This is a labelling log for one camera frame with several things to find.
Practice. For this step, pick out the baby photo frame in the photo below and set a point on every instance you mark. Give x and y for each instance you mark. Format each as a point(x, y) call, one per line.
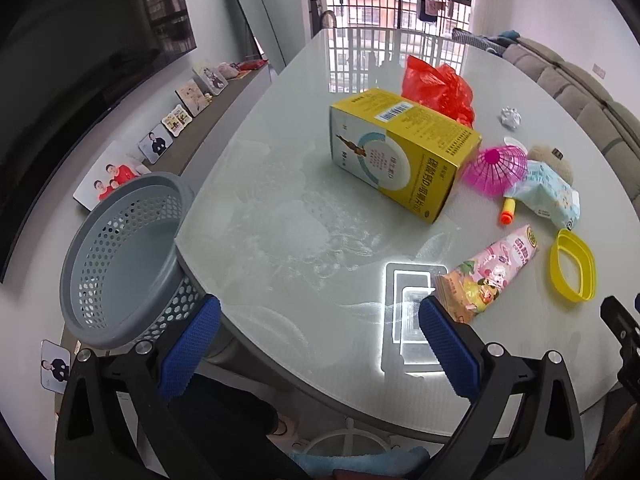
point(192, 97)

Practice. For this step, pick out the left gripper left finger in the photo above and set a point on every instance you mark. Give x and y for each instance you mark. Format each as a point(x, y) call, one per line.
point(92, 439)

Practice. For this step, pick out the orange yellow foam dart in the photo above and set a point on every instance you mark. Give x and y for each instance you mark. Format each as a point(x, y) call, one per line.
point(507, 213)

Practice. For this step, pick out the child photo frame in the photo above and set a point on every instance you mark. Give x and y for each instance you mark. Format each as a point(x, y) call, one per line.
point(212, 78)

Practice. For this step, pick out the light blue wipes packet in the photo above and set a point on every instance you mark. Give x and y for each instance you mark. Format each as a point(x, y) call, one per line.
point(548, 195)

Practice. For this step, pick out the collage photo frame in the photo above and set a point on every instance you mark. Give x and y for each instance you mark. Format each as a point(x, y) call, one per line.
point(176, 120)

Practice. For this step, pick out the small portrait photo frame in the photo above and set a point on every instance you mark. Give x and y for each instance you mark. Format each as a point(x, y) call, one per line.
point(54, 367)

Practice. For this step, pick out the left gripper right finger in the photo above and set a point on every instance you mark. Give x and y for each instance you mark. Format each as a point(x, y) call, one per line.
point(523, 420)

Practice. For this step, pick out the white paper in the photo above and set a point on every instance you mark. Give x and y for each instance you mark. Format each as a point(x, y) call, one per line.
point(510, 118)

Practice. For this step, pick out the white plastic lid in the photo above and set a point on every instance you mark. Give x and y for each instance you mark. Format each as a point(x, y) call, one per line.
point(511, 141)

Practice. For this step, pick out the grey perforated trash basket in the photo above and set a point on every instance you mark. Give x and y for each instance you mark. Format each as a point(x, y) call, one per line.
point(121, 279)

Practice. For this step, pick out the beige plush toy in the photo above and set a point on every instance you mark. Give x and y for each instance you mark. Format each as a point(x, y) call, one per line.
point(554, 158)

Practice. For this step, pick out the black wall television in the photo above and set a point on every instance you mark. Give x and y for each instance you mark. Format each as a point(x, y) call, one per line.
point(65, 64)

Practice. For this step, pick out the large family photo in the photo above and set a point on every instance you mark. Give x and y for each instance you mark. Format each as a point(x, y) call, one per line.
point(113, 168)

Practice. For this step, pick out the man portrait photo frame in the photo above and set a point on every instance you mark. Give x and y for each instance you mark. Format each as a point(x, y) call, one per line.
point(155, 143)

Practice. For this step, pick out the pink plush toy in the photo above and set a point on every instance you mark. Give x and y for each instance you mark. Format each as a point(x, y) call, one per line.
point(228, 71)

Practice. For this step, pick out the red plastic bag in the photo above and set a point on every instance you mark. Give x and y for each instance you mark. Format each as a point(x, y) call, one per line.
point(439, 88)

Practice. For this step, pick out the yellow cardboard box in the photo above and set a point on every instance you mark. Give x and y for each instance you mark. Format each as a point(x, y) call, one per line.
point(408, 152)

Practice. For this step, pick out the standing mirror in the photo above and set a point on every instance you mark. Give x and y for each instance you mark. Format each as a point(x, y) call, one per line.
point(257, 17)

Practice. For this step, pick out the red packet on console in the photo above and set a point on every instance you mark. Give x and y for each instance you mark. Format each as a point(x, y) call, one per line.
point(251, 65)

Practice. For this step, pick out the wooden tv console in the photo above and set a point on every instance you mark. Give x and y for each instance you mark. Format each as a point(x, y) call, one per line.
point(194, 153)

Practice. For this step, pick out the grey sofa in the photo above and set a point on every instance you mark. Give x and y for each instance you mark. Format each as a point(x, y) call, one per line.
point(610, 125)

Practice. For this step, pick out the pink shuttlecock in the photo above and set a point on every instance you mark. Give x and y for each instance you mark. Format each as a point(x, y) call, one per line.
point(494, 170)

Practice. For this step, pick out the pink snack packet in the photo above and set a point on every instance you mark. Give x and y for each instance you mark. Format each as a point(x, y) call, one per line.
point(474, 284)

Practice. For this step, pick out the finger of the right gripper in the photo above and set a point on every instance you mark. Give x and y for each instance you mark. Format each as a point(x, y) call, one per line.
point(622, 325)

